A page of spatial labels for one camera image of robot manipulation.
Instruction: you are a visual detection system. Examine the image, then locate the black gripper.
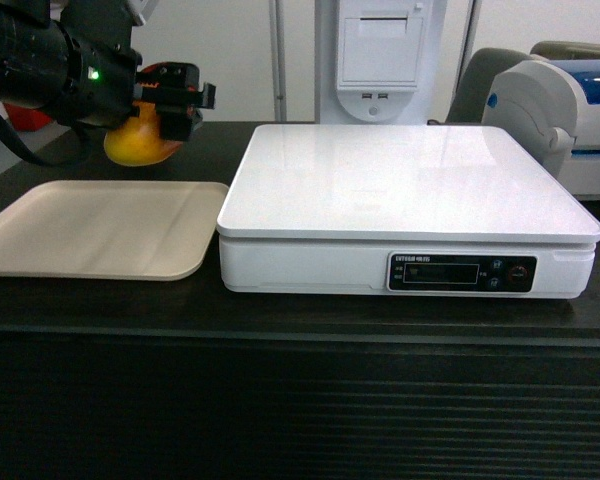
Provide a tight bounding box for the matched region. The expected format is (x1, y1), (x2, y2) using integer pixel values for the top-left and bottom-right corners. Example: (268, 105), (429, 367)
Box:
(134, 62), (216, 142)

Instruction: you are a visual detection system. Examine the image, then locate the dark red yellow mango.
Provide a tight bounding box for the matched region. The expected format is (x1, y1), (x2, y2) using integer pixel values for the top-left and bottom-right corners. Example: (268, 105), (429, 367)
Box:
(103, 62), (186, 168)

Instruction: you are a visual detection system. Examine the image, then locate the white electronic checkout scale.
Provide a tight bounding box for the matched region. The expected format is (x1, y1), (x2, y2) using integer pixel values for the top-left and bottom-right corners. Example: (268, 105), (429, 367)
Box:
(217, 125), (600, 299)

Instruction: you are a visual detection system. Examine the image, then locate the black checkout counter cabinet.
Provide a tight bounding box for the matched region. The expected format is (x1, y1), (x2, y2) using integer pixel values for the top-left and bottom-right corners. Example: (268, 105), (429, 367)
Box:
(0, 121), (600, 480)

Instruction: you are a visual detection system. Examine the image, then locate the grey metal pole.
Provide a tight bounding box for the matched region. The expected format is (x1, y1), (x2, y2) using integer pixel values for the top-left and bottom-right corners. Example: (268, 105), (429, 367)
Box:
(269, 0), (287, 123)

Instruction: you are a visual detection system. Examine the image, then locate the red fire extinguisher box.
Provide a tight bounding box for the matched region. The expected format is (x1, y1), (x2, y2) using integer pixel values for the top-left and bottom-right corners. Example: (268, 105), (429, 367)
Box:
(3, 103), (53, 132)

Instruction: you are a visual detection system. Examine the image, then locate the beige plastic tray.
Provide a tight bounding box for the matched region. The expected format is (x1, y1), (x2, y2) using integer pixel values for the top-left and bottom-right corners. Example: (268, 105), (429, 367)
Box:
(0, 181), (228, 281)

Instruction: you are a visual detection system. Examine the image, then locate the white receipt printer kiosk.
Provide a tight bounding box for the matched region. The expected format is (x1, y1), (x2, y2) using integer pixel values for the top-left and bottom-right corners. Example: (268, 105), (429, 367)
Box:
(313, 0), (476, 126)

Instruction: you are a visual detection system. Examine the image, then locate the white blue label printer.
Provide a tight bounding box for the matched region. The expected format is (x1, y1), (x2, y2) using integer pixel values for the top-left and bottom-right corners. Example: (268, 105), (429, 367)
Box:
(481, 41), (600, 202)

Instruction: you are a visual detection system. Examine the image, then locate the grey office chair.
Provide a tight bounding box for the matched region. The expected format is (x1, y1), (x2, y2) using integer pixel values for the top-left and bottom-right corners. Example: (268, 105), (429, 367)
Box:
(445, 48), (546, 124)

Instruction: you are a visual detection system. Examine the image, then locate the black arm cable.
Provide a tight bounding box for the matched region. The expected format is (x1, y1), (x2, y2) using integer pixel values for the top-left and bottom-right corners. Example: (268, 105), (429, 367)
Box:
(0, 107), (89, 167)

